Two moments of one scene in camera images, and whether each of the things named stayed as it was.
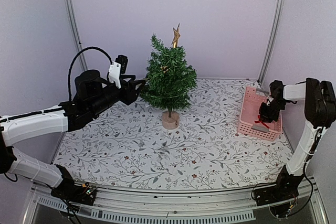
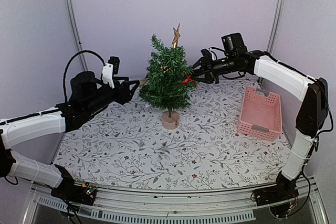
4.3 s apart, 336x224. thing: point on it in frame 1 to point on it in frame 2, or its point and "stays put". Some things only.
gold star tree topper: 177,35 stays put
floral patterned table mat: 127,148 stays put
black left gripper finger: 137,93 to 132,92
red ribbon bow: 260,120 to 188,78
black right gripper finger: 262,115 to 203,78
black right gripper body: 272,110 to 211,69
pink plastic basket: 251,123 stays put
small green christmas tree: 170,82 stays put
